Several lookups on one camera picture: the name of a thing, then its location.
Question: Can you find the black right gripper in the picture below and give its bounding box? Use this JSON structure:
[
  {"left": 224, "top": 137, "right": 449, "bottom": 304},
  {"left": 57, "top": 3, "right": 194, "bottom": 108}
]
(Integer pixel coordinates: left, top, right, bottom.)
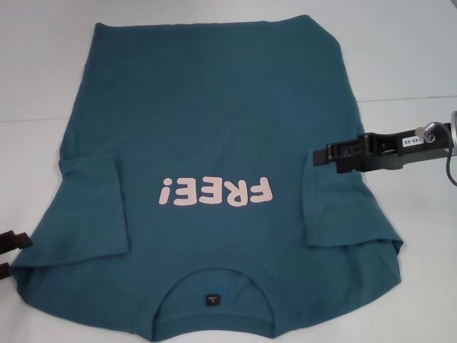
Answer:
[{"left": 312, "top": 123, "right": 455, "bottom": 175}]

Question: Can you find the right arm grey connector cable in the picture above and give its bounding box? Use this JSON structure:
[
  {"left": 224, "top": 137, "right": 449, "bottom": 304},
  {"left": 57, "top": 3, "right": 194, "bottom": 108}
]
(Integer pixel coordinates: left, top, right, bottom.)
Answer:
[{"left": 416, "top": 120, "right": 457, "bottom": 187}]

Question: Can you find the blue FREE print T-shirt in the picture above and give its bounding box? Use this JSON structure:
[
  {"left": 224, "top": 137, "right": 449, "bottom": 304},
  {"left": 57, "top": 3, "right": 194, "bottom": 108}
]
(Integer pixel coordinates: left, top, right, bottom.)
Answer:
[{"left": 9, "top": 14, "right": 406, "bottom": 343}]

